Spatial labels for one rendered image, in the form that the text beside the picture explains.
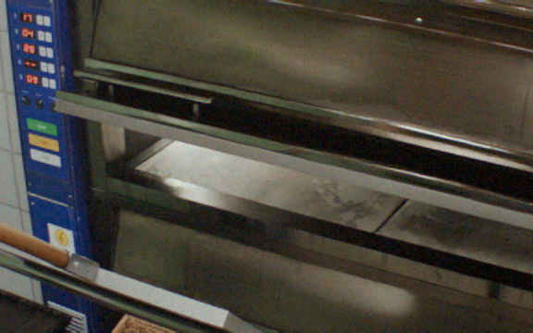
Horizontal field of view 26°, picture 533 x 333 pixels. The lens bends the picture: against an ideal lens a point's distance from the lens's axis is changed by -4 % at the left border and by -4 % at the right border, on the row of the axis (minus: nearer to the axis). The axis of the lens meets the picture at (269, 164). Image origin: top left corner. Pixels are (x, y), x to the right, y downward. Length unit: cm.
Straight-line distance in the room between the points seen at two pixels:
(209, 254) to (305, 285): 23
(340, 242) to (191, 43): 48
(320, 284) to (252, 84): 44
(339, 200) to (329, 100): 35
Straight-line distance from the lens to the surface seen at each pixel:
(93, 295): 217
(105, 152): 253
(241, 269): 246
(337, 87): 212
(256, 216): 236
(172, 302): 190
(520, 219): 190
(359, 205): 240
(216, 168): 255
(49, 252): 187
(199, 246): 251
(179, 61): 229
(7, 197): 282
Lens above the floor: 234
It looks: 27 degrees down
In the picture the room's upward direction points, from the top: 2 degrees counter-clockwise
